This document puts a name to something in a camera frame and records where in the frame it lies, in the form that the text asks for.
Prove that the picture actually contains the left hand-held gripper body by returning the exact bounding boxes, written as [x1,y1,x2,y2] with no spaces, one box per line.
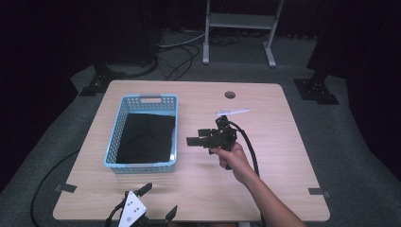
[108,190,168,227]

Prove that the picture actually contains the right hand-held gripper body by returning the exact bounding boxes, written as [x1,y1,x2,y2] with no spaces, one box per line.
[204,107,251,155]

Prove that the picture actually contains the black cloth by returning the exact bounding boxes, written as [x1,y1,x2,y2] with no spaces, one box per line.
[115,113,177,165]

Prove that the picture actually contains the blue plastic basket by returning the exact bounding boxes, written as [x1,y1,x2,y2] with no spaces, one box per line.
[103,93,179,175]

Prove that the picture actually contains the person's right hand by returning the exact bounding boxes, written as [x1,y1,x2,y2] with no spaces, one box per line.
[209,141,255,185]

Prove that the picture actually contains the black tape strip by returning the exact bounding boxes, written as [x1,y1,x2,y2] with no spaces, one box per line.
[54,183,78,194]
[307,187,332,200]

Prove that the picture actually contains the black stand base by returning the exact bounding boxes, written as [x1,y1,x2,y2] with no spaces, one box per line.
[293,73,340,106]
[78,61,128,97]

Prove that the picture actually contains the white metal stand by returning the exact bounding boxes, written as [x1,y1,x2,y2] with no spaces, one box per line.
[201,0,285,68]

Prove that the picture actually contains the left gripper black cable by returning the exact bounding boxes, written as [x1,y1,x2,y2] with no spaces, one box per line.
[104,200,128,227]

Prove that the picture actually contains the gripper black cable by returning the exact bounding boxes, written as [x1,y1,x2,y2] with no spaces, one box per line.
[227,120,267,227]
[104,200,128,227]

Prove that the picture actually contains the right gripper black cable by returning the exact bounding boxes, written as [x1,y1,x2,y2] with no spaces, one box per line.
[227,120,267,227]

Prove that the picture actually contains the thin black floor cables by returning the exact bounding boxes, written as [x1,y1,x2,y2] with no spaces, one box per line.
[156,44,201,81]

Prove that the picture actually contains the white floor cable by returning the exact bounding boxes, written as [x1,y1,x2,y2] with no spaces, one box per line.
[157,32,206,49]

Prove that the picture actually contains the black floor cable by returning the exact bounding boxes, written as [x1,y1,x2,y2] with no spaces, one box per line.
[29,149,80,227]

